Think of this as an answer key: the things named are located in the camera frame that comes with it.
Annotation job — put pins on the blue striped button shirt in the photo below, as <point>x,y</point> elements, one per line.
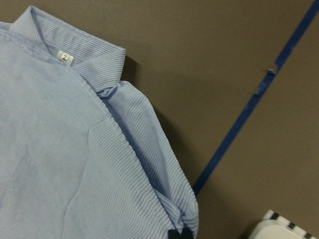
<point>82,152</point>

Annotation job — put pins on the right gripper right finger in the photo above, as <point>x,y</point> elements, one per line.
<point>186,233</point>

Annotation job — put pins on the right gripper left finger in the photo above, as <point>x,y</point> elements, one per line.
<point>173,234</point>

